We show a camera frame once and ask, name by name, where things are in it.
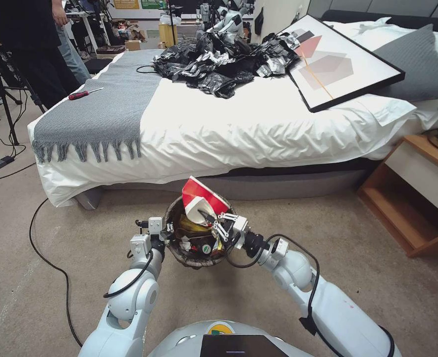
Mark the yellow plastic container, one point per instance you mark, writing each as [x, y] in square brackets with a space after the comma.
[167, 35]

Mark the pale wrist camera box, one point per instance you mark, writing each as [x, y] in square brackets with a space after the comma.
[241, 224]
[156, 225]

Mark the green round bottle cap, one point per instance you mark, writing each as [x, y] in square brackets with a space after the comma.
[205, 249]

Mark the black tripod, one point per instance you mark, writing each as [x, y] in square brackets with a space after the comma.
[9, 108]

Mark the grey upholstered bed base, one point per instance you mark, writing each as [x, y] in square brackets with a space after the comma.
[263, 184]

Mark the wooden nightstand with white drawer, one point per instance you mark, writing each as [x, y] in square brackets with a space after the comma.
[416, 186]

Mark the white crumpled paper scrap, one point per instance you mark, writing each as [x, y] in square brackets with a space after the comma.
[185, 245]

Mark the white humanoid robot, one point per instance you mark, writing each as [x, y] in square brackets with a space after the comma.
[228, 20]

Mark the black framed abstract picture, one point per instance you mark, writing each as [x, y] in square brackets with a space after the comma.
[338, 63]

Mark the white rounded robot front shell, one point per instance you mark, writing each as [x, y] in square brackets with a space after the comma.
[182, 340]

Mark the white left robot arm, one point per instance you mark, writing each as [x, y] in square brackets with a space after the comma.
[133, 293]

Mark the yellow crumpled wrapper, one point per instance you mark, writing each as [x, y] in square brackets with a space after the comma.
[188, 224]

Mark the person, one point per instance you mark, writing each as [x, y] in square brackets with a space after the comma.
[29, 44]
[74, 55]

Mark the grey fringed throw blanket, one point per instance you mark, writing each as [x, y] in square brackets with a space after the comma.
[104, 104]

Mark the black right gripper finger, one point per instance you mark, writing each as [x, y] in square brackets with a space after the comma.
[223, 218]
[222, 232]

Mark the pile of black plastic bags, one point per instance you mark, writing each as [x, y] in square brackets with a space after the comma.
[219, 63]

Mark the brown cardboard box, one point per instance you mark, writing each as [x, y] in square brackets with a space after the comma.
[132, 44]

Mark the grey pillow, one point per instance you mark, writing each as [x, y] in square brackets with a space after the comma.
[419, 63]

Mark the white bed duvet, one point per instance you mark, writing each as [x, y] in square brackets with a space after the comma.
[241, 126]

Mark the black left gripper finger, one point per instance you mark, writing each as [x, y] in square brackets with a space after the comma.
[170, 227]
[166, 239]

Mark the black hanging bag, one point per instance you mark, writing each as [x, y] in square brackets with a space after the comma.
[259, 20]

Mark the red and white paper carton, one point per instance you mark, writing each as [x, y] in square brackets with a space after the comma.
[204, 193]

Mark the white table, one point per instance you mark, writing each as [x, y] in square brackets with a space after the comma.
[87, 26]

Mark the dark round trash bin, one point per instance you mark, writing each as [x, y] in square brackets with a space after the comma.
[196, 262]

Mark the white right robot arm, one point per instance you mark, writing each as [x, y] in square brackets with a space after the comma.
[338, 312]

